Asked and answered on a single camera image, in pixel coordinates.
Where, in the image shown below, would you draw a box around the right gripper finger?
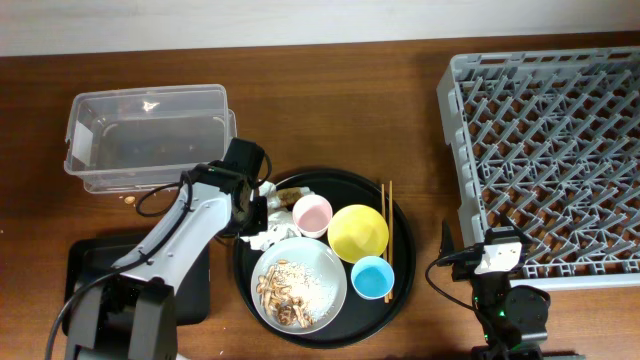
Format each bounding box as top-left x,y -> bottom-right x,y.
500,214 -> 533,245
439,220 -> 455,258

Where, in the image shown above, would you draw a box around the brown snack wrapper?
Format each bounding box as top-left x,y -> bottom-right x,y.
276,187 -> 314,207

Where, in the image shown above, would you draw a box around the white napkin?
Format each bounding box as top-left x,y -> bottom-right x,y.
258,181 -> 280,210
241,209 -> 302,251

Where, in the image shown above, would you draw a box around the blue cup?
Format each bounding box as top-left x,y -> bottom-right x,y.
350,256 -> 395,300

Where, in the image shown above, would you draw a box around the pink cup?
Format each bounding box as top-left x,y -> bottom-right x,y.
292,194 -> 333,239

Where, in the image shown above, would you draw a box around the yellow bowl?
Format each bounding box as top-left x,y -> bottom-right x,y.
327,204 -> 389,264

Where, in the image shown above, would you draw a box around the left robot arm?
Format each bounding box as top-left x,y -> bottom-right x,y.
45,138 -> 271,359

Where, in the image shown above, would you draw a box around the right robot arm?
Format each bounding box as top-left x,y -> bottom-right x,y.
431,215 -> 551,360

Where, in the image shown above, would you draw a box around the grey dishwasher rack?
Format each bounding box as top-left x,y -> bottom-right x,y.
436,47 -> 639,291

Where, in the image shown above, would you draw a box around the clear plastic waste bin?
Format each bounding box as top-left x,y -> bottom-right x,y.
64,84 -> 237,194

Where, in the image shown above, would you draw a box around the right wooden chopstick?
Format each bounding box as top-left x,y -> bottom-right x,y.
387,181 -> 394,303

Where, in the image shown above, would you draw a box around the wooden chopstick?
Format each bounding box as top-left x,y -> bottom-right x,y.
380,183 -> 390,304
387,181 -> 394,303

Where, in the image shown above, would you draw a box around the left wooden chopstick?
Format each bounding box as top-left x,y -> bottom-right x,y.
380,183 -> 390,304

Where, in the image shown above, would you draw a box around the round black serving tray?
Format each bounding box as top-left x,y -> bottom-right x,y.
232,168 -> 416,349

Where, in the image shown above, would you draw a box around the grey plate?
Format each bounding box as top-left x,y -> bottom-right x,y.
249,237 -> 348,335

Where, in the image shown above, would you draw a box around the food leftovers on plate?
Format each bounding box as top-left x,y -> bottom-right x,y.
255,259 -> 337,329

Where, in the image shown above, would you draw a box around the black rectangular tray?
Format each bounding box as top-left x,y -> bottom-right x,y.
65,233 -> 210,334

